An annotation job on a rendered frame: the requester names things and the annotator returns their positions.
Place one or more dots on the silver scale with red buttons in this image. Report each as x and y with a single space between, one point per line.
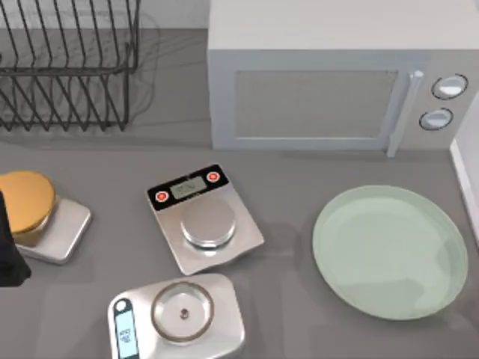
206 220

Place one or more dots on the pale microwave oven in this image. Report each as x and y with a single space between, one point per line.
299 48

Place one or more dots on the silver scale with blue display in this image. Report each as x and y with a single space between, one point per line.
179 318

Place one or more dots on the pale green round plate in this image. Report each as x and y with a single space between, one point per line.
389 254

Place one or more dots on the small microwave knob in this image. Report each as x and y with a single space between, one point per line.
436 119

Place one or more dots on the silver scale with gold pan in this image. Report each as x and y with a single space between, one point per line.
37 217

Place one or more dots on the white cabinet edge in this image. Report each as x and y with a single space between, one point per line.
466 175

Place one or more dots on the large microwave knob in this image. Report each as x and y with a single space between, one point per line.
449 86

